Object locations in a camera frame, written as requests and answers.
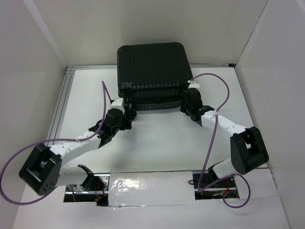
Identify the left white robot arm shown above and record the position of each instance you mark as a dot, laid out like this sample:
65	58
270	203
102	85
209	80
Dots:
42	169

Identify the black hard-shell suitcase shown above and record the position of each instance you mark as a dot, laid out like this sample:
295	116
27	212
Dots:
152	76

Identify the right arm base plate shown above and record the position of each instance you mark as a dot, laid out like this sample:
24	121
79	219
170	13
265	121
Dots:
216	191

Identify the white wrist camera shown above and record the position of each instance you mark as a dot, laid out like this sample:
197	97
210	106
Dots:
117	104
193	84

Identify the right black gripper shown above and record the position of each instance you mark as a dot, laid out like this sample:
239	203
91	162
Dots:
186	105

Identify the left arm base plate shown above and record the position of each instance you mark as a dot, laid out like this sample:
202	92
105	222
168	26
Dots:
95	190

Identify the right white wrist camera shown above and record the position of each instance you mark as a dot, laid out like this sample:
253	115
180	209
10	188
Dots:
193	84

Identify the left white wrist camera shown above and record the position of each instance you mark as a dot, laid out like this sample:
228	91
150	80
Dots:
117	104

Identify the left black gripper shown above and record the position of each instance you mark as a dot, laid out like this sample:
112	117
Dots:
127	122

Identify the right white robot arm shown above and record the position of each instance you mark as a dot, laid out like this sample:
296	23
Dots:
247	148

